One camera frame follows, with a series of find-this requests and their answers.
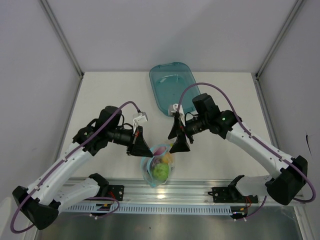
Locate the purple toy eggplant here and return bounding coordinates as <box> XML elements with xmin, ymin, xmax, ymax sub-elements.
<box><xmin>153</xmin><ymin>146</ymin><xmax>167</xmax><ymax>165</ymax></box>

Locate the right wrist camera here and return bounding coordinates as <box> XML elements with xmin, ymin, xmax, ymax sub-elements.
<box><xmin>168</xmin><ymin>103</ymin><xmax>185</xmax><ymax>122</ymax></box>

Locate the light green toy cabbage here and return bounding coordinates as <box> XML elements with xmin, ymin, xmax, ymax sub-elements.
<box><xmin>151</xmin><ymin>163</ymin><xmax>170</xmax><ymax>183</ymax></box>

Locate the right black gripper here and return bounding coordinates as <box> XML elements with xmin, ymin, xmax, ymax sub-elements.
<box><xmin>168</xmin><ymin>114</ymin><xmax>209</xmax><ymax>154</ymax></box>

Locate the teal plastic tray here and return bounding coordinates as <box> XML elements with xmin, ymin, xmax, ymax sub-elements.
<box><xmin>149</xmin><ymin>62</ymin><xmax>196</xmax><ymax>116</ymax></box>

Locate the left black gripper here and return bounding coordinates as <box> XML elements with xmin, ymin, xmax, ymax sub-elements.
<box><xmin>107</xmin><ymin>124</ymin><xmax>153</xmax><ymax>158</ymax></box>

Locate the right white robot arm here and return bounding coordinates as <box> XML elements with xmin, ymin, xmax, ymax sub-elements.
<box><xmin>168</xmin><ymin>93</ymin><xmax>308</xmax><ymax>206</ymax></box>

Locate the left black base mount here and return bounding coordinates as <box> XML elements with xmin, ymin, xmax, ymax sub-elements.
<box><xmin>107</xmin><ymin>185</ymin><xmax>125</xmax><ymax>202</ymax></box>

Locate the yellow toy lemon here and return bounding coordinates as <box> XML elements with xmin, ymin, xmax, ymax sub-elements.
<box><xmin>162</xmin><ymin>152</ymin><xmax>174</xmax><ymax>164</ymax></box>

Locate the clear zip top bag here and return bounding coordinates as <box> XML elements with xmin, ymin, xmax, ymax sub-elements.
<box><xmin>140</xmin><ymin>140</ymin><xmax>175</xmax><ymax>188</ymax></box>

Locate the white slotted cable duct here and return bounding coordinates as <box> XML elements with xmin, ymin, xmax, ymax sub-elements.
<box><xmin>64</xmin><ymin>202</ymin><xmax>233</xmax><ymax>216</ymax></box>

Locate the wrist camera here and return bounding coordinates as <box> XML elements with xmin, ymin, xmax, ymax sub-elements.
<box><xmin>168</xmin><ymin>103</ymin><xmax>185</xmax><ymax>122</ymax></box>
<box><xmin>132</xmin><ymin>111</ymin><xmax>148</xmax><ymax>132</ymax></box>

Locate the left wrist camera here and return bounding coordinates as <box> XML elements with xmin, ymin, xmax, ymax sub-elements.
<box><xmin>132</xmin><ymin>111</ymin><xmax>148</xmax><ymax>132</ymax></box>

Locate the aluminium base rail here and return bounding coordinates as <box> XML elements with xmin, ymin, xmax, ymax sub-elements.
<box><xmin>57</xmin><ymin>177</ymin><xmax>305</xmax><ymax>206</ymax></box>

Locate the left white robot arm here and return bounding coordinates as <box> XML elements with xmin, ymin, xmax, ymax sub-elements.
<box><xmin>10</xmin><ymin>106</ymin><xmax>153</xmax><ymax>234</ymax></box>

